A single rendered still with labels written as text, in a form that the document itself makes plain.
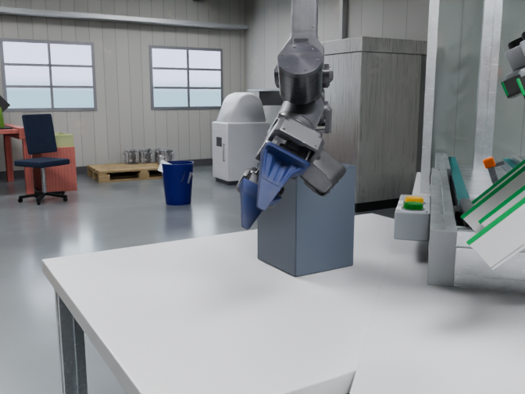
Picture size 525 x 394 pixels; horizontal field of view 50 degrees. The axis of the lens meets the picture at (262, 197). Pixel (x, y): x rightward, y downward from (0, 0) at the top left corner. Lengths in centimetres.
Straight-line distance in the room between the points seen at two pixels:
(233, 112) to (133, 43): 248
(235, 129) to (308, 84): 682
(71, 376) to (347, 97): 493
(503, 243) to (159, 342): 46
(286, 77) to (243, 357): 36
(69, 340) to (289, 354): 61
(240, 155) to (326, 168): 686
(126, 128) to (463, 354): 868
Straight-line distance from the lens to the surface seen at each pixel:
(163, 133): 949
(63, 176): 750
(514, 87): 84
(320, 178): 74
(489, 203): 85
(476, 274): 105
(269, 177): 68
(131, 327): 86
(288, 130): 66
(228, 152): 751
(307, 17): 87
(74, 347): 126
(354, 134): 578
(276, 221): 107
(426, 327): 86
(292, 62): 72
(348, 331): 83
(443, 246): 103
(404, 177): 623
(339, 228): 108
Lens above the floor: 119
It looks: 10 degrees down
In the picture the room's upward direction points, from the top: straight up
